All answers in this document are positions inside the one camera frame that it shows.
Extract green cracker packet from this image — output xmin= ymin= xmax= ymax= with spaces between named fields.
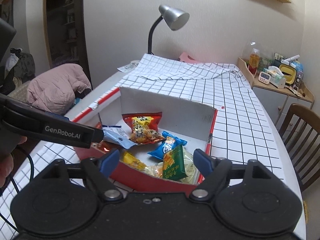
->
xmin=163 ymin=145 xmax=187 ymax=181

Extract orange drink bottle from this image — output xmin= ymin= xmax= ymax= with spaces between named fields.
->
xmin=248 ymin=48 xmax=260 ymax=76

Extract dark red foil snack bag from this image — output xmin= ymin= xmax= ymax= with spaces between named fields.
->
xmin=91 ymin=141 xmax=114 ymax=154

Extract papers on table corner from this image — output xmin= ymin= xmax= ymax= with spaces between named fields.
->
xmin=117 ymin=60 xmax=140 ymax=73

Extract pink puffer jacket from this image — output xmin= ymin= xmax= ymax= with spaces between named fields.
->
xmin=27 ymin=63 xmax=92 ymax=115

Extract red cardboard box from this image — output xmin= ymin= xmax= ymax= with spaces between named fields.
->
xmin=75 ymin=87 xmax=217 ymax=193

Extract white navy biscuit packet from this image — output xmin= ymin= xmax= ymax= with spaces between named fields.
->
xmin=102 ymin=125 xmax=123 ymax=136

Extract red yellow chips bag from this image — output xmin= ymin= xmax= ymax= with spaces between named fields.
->
xmin=122 ymin=112 xmax=165 ymax=145

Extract white grid tablecloth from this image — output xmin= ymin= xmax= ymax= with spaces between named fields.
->
xmin=0 ymin=52 xmax=286 ymax=233

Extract light blue wafer packet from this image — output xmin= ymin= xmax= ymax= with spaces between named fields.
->
xmin=103 ymin=129 xmax=137 ymax=150

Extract dark bookshelf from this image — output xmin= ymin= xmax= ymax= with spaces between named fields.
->
xmin=43 ymin=0 xmax=92 ymax=69

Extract yellow candy packet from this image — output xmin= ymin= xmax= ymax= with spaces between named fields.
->
xmin=122 ymin=151 xmax=146 ymax=171

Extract tissue box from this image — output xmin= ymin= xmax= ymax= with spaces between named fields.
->
xmin=267 ymin=66 xmax=286 ymax=89

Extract cream yellow snack packet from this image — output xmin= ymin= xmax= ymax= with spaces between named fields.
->
xmin=143 ymin=152 xmax=198 ymax=184

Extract silver desk lamp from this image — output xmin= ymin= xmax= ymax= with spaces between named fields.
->
xmin=148 ymin=4 xmax=190 ymax=54

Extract yellow retro radio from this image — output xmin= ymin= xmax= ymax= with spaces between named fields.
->
xmin=279 ymin=61 xmax=304 ymax=90

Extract wooden corner cabinet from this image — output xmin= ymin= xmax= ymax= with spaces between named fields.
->
xmin=236 ymin=58 xmax=315 ymax=129

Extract wooden chair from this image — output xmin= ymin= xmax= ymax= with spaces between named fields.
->
xmin=279 ymin=103 xmax=319 ymax=192

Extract white kitchen timer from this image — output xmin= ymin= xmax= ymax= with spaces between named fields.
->
xmin=258 ymin=72 xmax=271 ymax=85

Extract blue cookie packet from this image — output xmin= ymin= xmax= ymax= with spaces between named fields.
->
xmin=148 ymin=131 xmax=187 ymax=160

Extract person's left hand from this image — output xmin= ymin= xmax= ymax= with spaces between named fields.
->
xmin=0 ymin=135 xmax=28 ymax=188

